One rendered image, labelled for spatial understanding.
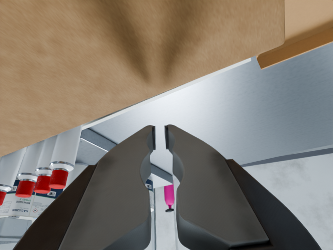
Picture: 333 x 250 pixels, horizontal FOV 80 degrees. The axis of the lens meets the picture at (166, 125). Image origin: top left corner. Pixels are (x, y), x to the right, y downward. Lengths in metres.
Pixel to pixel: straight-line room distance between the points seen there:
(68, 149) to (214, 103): 0.43
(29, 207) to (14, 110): 0.88
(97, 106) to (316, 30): 0.50
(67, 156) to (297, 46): 0.57
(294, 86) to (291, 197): 2.97
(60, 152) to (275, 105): 0.64
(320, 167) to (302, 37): 3.32
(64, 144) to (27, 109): 0.34
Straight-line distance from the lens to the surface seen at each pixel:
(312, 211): 3.59
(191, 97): 0.61
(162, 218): 3.52
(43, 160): 0.56
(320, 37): 0.57
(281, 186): 3.59
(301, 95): 0.75
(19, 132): 0.22
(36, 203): 1.07
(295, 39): 0.56
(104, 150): 0.79
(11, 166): 0.74
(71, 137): 0.53
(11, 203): 1.05
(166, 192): 3.28
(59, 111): 0.18
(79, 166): 0.92
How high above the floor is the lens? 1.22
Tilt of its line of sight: 33 degrees down
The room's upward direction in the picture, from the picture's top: 176 degrees clockwise
